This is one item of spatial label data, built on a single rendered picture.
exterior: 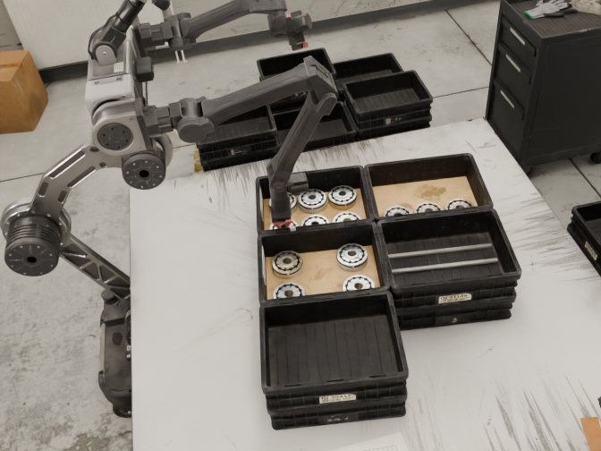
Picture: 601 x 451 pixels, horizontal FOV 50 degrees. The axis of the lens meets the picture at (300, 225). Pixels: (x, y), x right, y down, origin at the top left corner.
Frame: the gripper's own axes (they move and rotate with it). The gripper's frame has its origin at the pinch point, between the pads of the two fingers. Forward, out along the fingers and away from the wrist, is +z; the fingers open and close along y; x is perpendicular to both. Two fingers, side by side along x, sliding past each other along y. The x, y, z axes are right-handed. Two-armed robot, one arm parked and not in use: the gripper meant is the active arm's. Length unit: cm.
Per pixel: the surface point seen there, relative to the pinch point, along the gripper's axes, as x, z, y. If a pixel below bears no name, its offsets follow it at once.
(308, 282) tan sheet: -7.1, 4.0, -23.2
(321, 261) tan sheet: -12.1, 4.0, -14.7
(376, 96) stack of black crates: -50, 39, 132
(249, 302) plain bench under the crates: 13.9, 17.2, -19.0
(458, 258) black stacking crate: -57, 4, -19
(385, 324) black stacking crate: -30, 4, -43
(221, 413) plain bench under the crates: 22, 17, -61
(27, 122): 177, 82, 205
